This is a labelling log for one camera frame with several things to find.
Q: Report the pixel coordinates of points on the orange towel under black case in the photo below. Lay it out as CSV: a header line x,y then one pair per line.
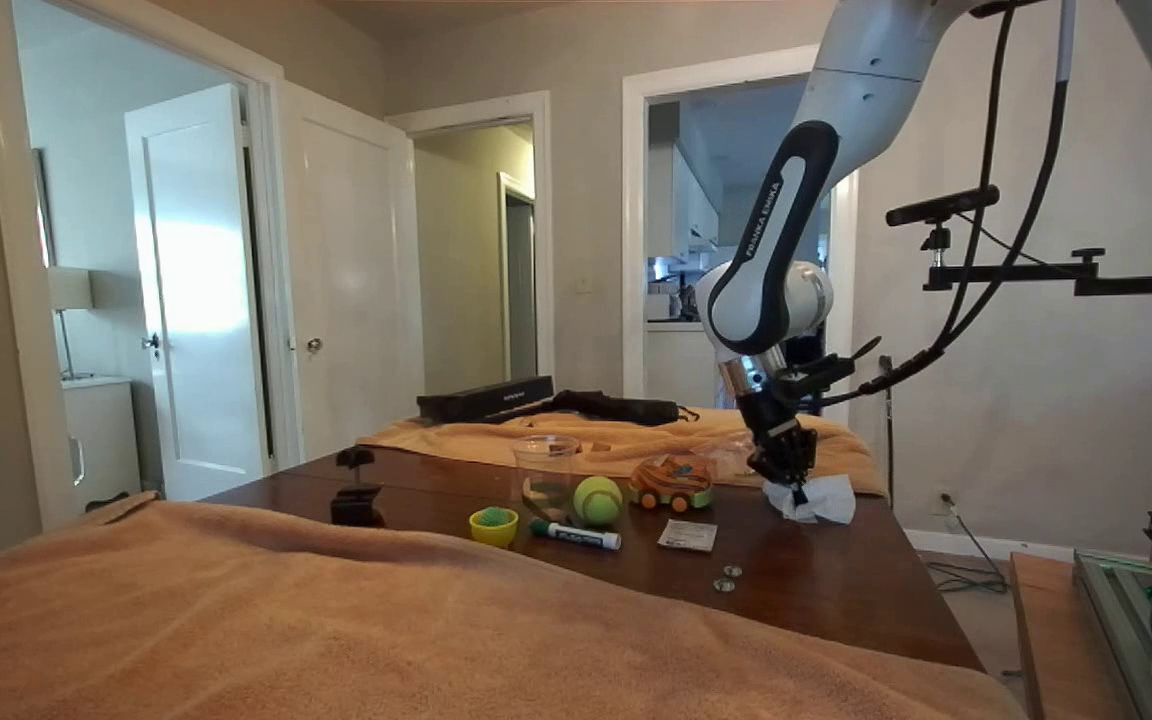
x,y
520,440

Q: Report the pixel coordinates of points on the orange toy truck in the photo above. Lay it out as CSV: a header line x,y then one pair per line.
x,y
675,486

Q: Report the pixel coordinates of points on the green bowl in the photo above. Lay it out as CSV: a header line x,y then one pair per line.
x,y
493,525

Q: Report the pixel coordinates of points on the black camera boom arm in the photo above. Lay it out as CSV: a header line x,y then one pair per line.
x,y
1111,278

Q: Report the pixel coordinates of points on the white marker green cap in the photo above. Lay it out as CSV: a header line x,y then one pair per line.
x,y
581,537

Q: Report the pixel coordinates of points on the long black case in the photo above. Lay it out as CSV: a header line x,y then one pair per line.
x,y
483,396

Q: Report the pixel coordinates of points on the clear plastic cup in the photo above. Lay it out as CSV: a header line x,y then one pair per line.
x,y
546,473

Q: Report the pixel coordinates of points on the small black clamp mount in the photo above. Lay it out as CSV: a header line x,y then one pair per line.
x,y
357,500

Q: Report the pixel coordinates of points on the white paper card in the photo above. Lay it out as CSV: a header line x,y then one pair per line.
x,y
689,534

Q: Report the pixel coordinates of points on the yellow-green tennis ball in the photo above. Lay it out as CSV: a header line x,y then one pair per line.
x,y
598,500

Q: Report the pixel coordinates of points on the green framed tray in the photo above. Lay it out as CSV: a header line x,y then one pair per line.
x,y
1140,624

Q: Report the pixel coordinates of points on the thin dark pole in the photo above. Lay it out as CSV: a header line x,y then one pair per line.
x,y
889,440

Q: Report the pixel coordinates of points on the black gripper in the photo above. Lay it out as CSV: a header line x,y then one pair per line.
x,y
763,396

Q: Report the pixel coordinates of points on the black tripod bag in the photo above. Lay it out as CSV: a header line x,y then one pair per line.
x,y
611,407

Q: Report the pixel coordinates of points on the large orange towel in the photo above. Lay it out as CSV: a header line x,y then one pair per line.
x,y
339,624

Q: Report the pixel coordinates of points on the white panel door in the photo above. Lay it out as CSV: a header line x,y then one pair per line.
x,y
350,282
196,293

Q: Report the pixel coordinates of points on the black bar camera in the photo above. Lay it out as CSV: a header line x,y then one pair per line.
x,y
941,207

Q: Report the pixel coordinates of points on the small silver coin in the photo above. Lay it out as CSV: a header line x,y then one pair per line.
x,y
734,573
725,584

